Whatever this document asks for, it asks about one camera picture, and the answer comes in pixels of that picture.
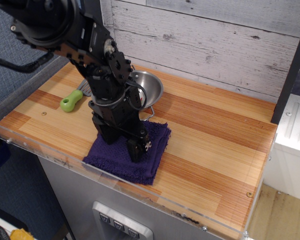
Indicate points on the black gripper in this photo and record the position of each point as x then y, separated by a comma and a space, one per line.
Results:
116, 114

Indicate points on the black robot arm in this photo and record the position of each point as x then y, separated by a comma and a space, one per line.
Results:
74, 30

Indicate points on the clear acrylic shelf guard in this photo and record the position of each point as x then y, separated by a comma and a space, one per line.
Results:
209, 175

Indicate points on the toy sushi roll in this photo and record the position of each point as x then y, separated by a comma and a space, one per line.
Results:
142, 98

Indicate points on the grey toy fridge cabinet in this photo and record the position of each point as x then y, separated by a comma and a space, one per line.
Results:
76, 192

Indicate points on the silver dispenser button panel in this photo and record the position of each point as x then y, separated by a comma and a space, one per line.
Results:
113, 225

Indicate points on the yellow object at corner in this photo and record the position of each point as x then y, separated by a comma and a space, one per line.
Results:
21, 234

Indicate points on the white ribbed side cabinet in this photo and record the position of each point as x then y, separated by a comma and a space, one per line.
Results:
282, 172

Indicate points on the stainless steel bowl with handles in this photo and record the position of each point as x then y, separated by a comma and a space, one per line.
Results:
152, 87

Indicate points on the green handled grey spatula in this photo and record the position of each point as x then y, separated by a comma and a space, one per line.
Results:
68, 103

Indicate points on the dark grey right post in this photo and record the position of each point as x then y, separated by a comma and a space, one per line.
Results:
287, 87

